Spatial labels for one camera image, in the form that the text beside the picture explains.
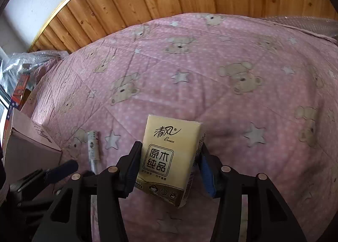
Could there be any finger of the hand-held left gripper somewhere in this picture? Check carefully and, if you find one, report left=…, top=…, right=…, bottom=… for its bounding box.
left=44, top=160, right=79, bottom=183

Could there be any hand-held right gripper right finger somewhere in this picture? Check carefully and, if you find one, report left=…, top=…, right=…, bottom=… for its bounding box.
left=197, top=136, right=307, bottom=242

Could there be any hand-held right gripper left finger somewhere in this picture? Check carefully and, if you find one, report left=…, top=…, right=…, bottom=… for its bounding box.
left=40, top=141, right=143, bottom=242

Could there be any white printed tube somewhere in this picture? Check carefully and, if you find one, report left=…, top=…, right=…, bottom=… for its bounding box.
left=87, top=130, right=102, bottom=175

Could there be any white cardboard box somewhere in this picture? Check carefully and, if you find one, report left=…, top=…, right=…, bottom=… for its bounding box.
left=3, top=108, right=62, bottom=184

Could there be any yellow tissue pack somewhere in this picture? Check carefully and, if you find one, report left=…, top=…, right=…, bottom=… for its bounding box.
left=134, top=114, right=206, bottom=208

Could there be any red blue printed box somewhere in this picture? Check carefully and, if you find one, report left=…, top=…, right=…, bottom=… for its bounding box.
left=5, top=71, right=30, bottom=131

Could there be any pink bear printed blanket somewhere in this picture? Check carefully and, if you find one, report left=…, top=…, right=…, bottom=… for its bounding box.
left=21, top=13, right=338, bottom=242

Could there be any clear bubble wrap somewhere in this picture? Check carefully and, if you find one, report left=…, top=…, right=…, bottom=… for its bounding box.
left=0, top=49, right=69, bottom=94
left=267, top=15, right=338, bottom=40

